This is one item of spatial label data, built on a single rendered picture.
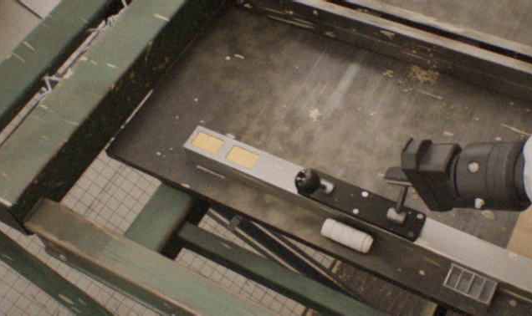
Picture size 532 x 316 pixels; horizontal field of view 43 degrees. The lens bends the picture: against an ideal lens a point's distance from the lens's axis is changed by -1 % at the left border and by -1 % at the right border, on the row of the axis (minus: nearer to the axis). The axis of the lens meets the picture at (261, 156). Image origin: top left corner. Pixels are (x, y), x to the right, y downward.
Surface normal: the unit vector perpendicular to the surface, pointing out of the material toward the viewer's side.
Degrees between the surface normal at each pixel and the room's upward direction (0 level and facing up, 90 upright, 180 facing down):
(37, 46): 90
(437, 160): 27
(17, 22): 90
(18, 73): 90
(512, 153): 72
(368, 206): 60
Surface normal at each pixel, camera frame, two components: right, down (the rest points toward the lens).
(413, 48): -0.49, 0.74
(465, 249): -0.11, -0.57
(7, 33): 0.29, -0.23
